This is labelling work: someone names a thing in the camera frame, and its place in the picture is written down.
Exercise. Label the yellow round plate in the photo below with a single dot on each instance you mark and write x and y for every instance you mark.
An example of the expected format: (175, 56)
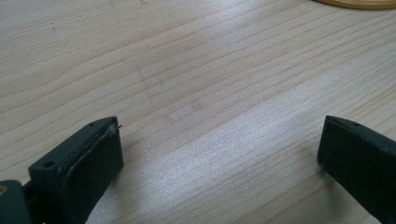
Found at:
(361, 3)

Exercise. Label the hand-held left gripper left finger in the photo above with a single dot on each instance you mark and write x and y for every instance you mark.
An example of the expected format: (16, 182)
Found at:
(84, 169)

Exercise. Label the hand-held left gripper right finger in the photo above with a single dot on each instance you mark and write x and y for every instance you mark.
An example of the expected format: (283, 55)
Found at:
(358, 158)

